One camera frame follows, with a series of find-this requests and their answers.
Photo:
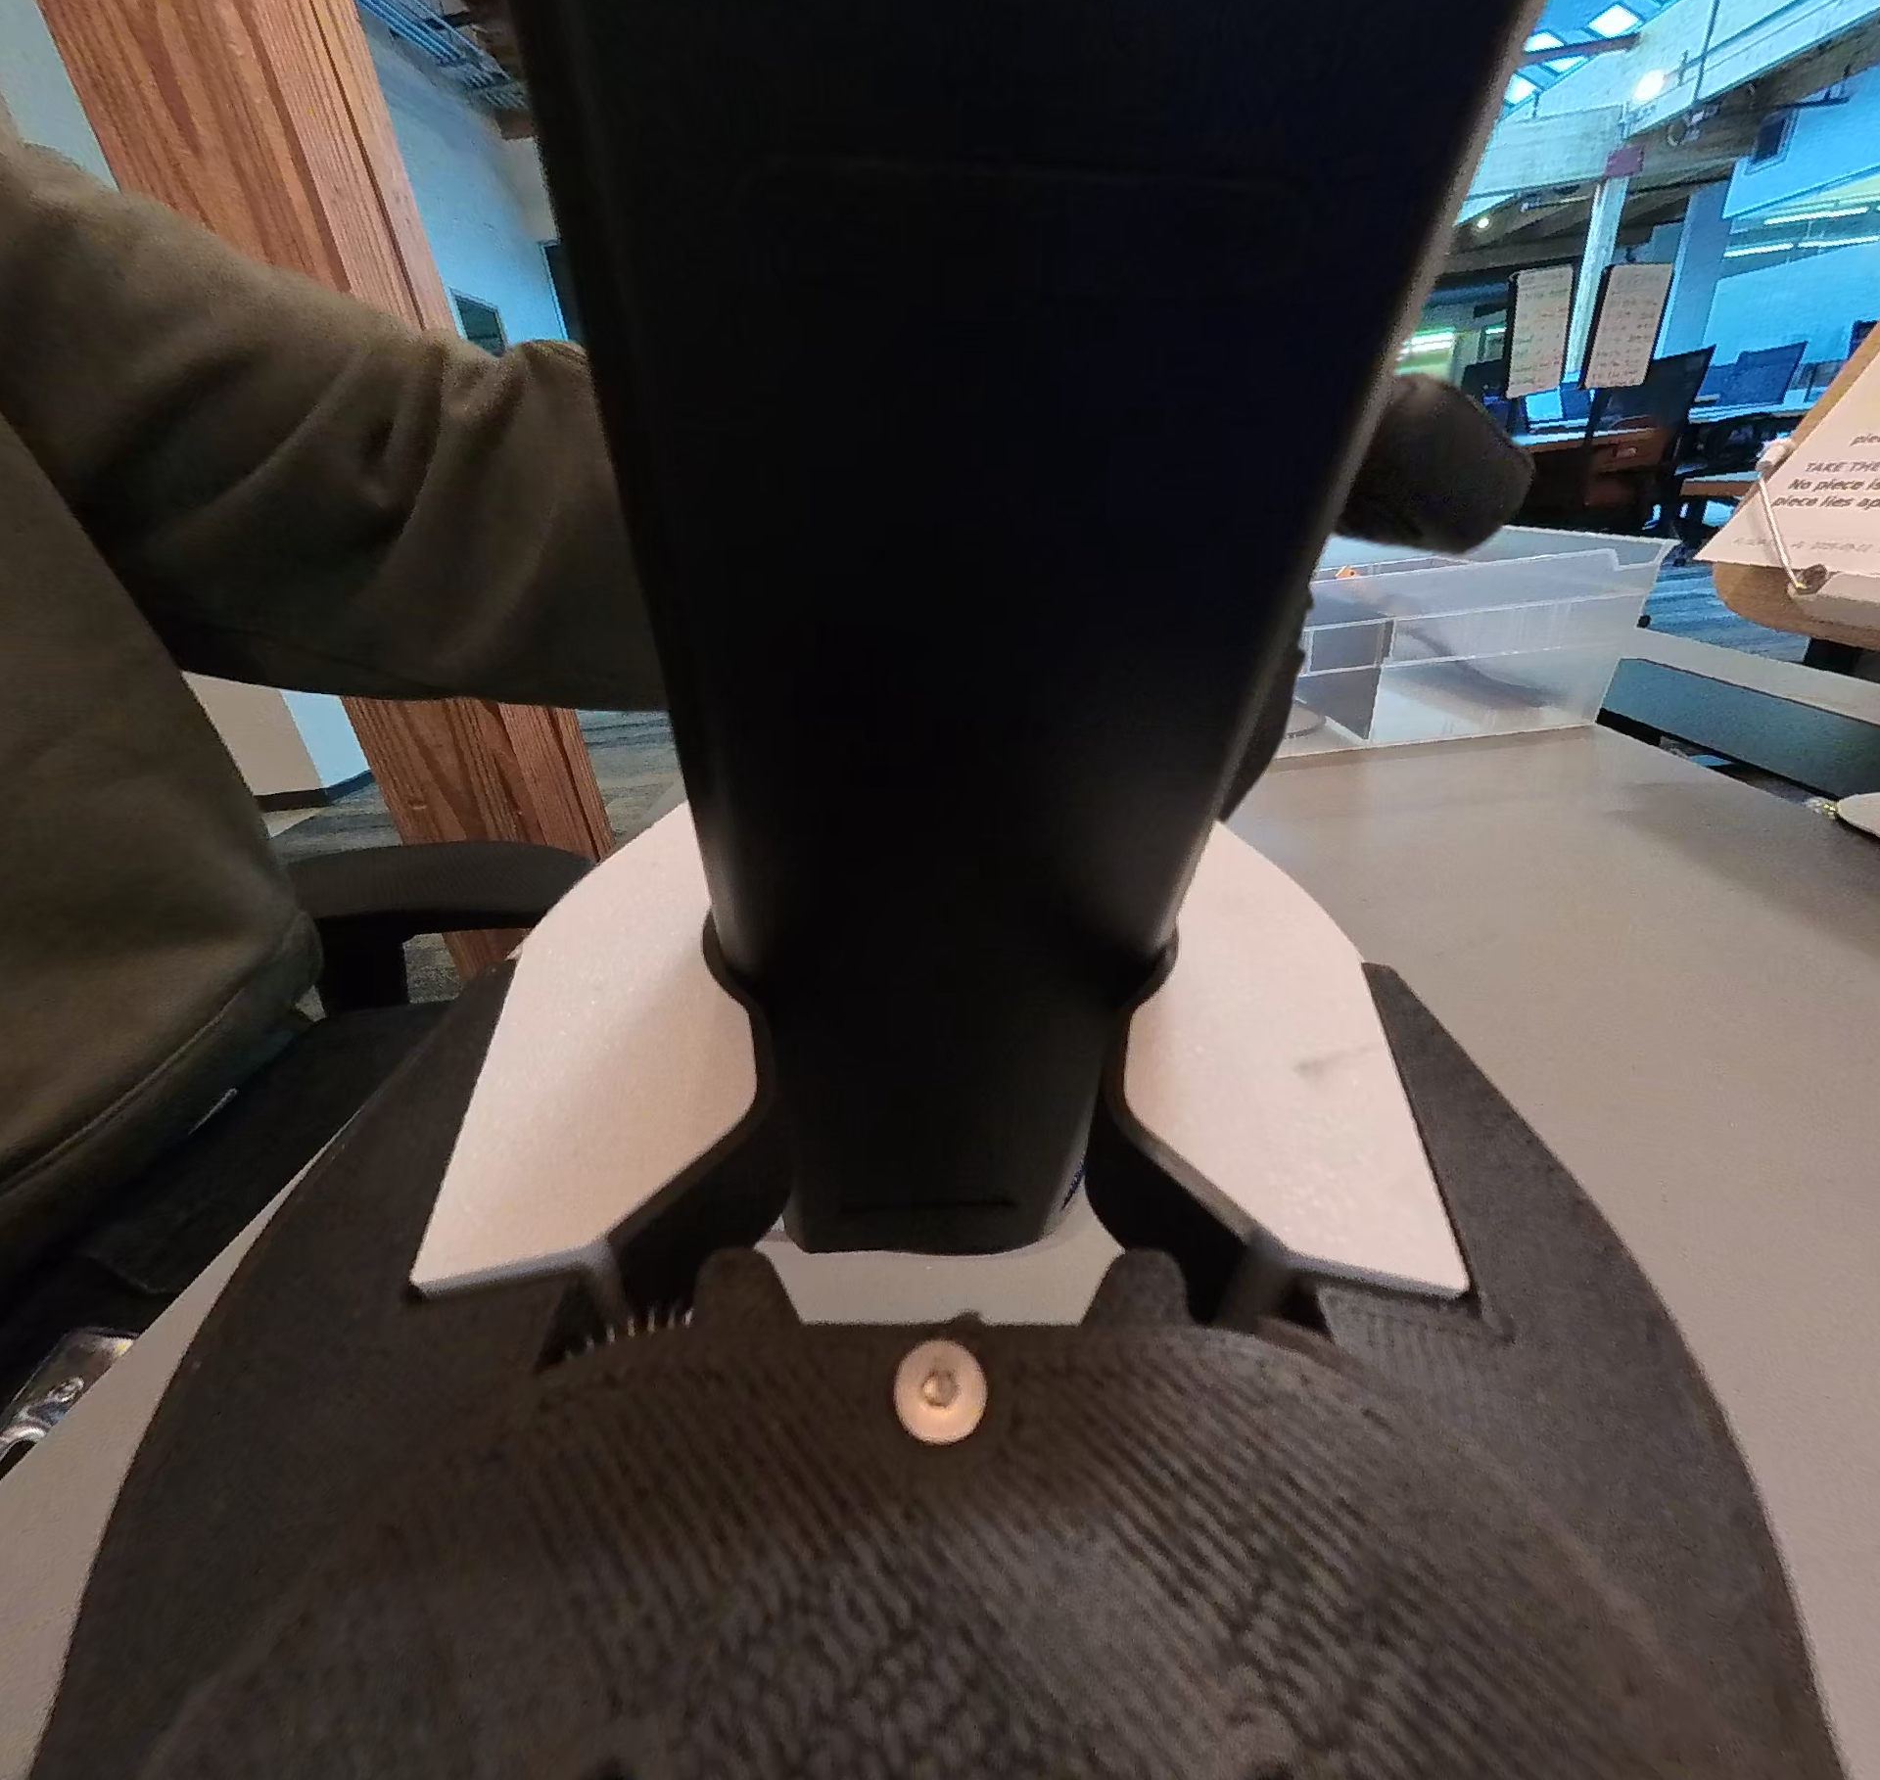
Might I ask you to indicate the white flat plate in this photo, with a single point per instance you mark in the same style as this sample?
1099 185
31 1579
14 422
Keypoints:
1862 815

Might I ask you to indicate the wooden background desk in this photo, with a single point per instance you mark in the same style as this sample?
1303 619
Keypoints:
1616 448

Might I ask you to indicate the clear plastic organizer box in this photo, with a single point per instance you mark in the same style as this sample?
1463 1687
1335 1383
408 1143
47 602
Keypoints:
1513 694

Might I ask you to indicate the dark wall picture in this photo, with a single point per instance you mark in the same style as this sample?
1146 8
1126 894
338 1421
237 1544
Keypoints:
479 323

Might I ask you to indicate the black office chair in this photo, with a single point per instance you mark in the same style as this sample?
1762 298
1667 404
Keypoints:
441 884

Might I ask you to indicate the instruction sheet on wooden board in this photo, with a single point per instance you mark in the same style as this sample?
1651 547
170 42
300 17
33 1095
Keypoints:
1748 597

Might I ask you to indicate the shiny metal bracket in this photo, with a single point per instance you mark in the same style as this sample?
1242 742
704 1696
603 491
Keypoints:
59 1391

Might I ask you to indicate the narrow whiteboard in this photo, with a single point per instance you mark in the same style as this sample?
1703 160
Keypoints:
1539 330

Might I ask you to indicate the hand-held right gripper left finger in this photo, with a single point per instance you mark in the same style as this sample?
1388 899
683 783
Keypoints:
618 1076

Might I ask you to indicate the grey desk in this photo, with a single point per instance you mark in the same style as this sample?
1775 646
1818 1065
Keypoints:
1616 1076

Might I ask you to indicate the wide whiteboard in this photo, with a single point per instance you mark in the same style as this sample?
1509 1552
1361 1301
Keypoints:
1628 326

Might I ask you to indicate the grey door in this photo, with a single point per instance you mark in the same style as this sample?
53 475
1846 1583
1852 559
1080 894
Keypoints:
566 290

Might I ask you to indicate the printed instruction sheet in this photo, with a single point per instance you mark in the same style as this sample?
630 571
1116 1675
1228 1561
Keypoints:
1836 488

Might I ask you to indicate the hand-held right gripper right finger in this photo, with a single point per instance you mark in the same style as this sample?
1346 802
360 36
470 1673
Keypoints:
1279 1090

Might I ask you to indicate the row of black office chairs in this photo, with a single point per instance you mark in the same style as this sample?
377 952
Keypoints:
1675 401

